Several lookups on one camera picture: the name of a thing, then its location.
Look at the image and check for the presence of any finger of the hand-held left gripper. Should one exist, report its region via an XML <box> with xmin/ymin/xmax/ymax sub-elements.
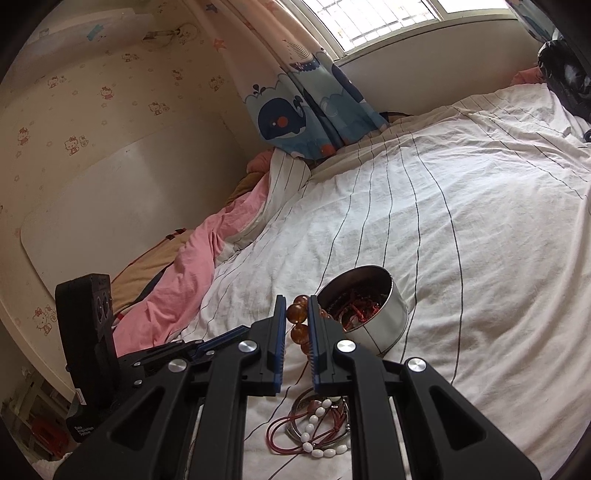
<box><xmin>117</xmin><ymin>342</ymin><xmax>206</xmax><ymax>393</ymax></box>
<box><xmin>185</xmin><ymin>325</ymin><xmax>252</xmax><ymax>358</ymax></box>

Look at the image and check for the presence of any white striped duvet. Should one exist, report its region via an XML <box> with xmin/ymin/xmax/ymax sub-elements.
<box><xmin>178</xmin><ymin>83</ymin><xmax>591</xmax><ymax>480</ymax></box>

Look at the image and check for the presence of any red plastic item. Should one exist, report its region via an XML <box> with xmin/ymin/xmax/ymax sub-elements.
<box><xmin>32</xmin><ymin>418</ymin><xmax>65</xmax><ymax>450</ymax></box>

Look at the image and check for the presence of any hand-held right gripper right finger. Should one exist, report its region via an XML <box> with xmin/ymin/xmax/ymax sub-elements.
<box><xmin>308</xmin><ymin>294</ymin><xmax>542</xmax><ymax>480</ymax></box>

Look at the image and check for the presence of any amber bead bracelet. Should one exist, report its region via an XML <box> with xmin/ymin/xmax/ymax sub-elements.
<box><xmin>286</xmin><ymin>295</ymin><xmax>331</xmax><ymax>358</ymax></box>

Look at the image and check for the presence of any window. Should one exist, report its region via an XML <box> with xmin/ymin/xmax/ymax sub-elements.
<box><xmin>277</xmin><ymin>0</ymin><xmax>522</xmax><ymax>58</ymax></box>

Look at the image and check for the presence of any red cord necklace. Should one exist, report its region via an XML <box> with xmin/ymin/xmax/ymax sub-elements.
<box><xmin>266</xmin><ymin>406</ymin><xmax>352</xmax><ymax>457</ymax></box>

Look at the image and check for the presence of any whale print curtain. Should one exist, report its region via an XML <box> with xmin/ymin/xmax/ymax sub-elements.
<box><xmin>203</xmin><ymin>0</ymin><xmax>389</xmax><ymax>160</ymax></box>

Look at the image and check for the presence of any tree print curtain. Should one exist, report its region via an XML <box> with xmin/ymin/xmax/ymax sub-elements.
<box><xmin>508</xmin><ymin>0</ymin><xmax>559</xmax><ymax>42</ymax></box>

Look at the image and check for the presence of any round silver tin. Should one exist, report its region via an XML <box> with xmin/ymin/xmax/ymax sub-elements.
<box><xmin>316</xmin><ymin>265</ymin><xmax>409</xmax><ymax>358</ymax></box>

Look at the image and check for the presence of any pink blanket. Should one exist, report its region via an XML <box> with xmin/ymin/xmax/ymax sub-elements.
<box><xmin>113</xmin><ymin>173</ymin><xmax>273</xmax><ymax>358</ymax></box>

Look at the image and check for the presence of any silver bangle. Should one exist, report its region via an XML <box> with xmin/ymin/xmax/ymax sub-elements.
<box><xmin>290</xmin><ymin>388</ymin><xmax>352</xmax><ymax>446</ymax></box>

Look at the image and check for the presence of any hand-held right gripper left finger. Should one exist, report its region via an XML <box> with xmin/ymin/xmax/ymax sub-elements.
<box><xmin>53</xmin><ymin>294</ymin><xmax>288</xmax><ymax>480</ymax></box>

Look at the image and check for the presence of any tan bed sheet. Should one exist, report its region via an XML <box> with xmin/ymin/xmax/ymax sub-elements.
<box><xmin>111</xmin><ymin>173</ymin><xmax>259</xmax><ymax>319</ymax></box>

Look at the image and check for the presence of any salmon pink pillow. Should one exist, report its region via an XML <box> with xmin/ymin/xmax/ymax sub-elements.
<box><xmin>246</xmin><ymin>150</ymin><xmax>275</xmax><ymax>175</ymax></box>

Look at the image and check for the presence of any white bead bracelet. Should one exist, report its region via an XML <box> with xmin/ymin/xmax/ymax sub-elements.
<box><xmin>295</xmin><ymin>399</ymin><xmax>347</xmax><ymax>459</ymax></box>

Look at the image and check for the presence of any white headboard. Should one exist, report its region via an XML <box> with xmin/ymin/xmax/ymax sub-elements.
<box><xmin>20</xmin><ymin>136</ymin><xmax>259</xmax><ymax>301</ymax></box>

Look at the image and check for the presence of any black puffer jacket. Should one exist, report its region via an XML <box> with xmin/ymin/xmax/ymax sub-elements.
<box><xmin>538</xmin><ymin>39</ymin><xmax>591</xmax><ymax>141</ymax></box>

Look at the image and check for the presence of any pink cloth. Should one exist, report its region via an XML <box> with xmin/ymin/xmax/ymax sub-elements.
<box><xmin>510</xmin><ymin>66</ymin><xmax>548</xmax><ymax>86</ymax></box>

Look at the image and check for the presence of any pile of bracelets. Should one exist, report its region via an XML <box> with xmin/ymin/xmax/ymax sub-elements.
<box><xmin>323</xmin><ymin>286</ymin><xmax>393</xmax><ymax>330</ymax></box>

